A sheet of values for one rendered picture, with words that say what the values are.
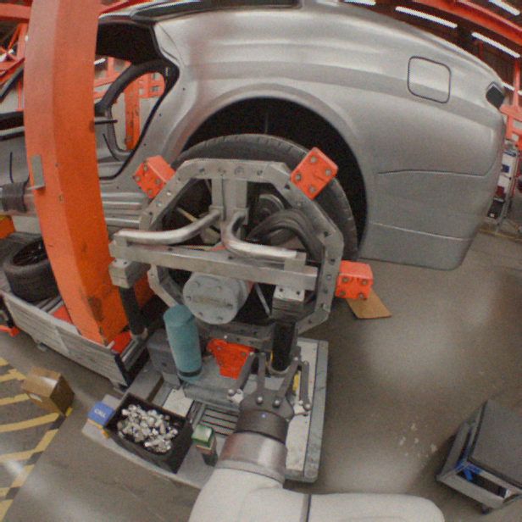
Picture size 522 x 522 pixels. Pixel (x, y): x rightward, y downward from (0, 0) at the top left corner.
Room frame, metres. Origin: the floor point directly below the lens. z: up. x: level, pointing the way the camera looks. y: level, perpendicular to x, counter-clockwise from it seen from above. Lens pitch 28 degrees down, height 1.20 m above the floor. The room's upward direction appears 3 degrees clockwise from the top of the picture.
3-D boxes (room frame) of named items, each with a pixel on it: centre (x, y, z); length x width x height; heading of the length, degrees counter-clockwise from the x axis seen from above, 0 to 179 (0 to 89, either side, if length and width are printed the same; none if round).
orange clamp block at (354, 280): (0.56, -0.24, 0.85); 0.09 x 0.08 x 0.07; 79
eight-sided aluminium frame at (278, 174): (0.61, 0.07, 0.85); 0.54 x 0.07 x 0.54; 79
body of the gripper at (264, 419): (0.19, -0.02, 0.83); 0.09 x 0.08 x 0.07; 169
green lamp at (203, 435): (0.23, 0.10, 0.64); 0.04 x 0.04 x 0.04; 79
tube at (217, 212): (0.51, 0.19, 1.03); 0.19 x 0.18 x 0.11; 169
